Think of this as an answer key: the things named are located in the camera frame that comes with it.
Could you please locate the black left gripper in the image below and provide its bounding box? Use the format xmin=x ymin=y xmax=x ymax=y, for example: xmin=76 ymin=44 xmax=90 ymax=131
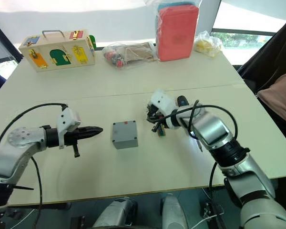
xmin=62 ymin=126 xmax=104 ymax=159

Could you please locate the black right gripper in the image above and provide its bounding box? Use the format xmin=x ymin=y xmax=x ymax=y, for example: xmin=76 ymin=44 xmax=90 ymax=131
xmin=146 ymin=102 xmax=168 ymax=133

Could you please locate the grey box lid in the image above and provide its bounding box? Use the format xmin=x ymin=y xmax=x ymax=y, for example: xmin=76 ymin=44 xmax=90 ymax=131
xmin=112 ymin=120 xmax=137 ymax=144

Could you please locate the grey plastic junction box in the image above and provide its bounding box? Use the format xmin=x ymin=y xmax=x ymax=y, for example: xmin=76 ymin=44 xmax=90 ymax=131
xmin=112 ymin=121 xmax=139 ymax=150

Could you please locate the wooden lock toy box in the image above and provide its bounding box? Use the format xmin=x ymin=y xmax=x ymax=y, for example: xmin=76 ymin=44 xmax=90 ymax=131
xmin=18 ymin=29 xmax=97 ymax=73

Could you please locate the green terminal block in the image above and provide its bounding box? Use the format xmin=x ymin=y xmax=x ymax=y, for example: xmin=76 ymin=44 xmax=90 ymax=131
xmin=156 ymin=125 xmax=167 ymax=138

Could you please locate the clear bag of small parts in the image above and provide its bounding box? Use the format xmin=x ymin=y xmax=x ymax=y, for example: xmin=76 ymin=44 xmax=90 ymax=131
xmin=102 ymin=42 xmax=158 ymax=70

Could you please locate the grey rounded housing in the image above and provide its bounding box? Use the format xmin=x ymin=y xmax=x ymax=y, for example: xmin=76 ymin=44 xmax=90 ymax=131
xmin=92 ymin=196 xmax=137 ymax=229
xmin=161 ymin=194 xmax=189 ymax=229

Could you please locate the red foam block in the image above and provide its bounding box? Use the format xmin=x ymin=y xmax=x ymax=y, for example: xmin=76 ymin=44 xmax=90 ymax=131
xmin=155 ymin=5 xmax=200 ymax=62

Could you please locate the clear bag of yellow pieces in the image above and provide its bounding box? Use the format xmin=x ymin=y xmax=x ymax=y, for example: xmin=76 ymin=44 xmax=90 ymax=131
xmin=193 ymin=30 xmax=223 ymax=58

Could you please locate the person in pink top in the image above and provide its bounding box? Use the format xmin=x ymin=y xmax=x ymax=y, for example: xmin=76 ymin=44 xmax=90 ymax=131
xmin=256 ymin=69 xmax=286 ymax=151

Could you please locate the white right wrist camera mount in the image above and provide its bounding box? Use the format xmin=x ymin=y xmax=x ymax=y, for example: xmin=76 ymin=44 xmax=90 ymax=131
xmin=150 ymin=89 xmax=180 ymax=118

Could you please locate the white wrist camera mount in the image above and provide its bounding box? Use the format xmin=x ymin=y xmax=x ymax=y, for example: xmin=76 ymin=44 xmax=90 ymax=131
xmin=56 ymin=108 xmax=82 ymax=150
xmin=150 ymin=89 xmax=180 ymax=118

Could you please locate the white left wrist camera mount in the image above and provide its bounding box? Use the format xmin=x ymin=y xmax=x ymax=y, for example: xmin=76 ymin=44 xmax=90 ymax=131
xmin=56 ymin=108 xmax=82 ymax=150

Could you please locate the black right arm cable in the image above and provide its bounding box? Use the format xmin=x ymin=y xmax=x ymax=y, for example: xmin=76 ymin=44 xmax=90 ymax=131
xmin=152 ymin=100 xmax=239 ymax=191

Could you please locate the black cable tie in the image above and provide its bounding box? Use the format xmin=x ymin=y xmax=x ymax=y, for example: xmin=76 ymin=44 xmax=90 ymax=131
xmin=12 ymin=185 xmax=35 ymax=191

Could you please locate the black metal bracket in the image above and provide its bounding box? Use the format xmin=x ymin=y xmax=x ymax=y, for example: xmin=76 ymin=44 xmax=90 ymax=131
xmin=202 ymin=201 xmax=225 ymax=229

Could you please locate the black window frame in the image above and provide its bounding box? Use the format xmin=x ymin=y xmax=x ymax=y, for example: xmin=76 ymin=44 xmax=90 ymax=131
xmin=211 ymin=0 xmax=278 ymax=37
xmin=0 ymin=16 xmax=24 ymax=65

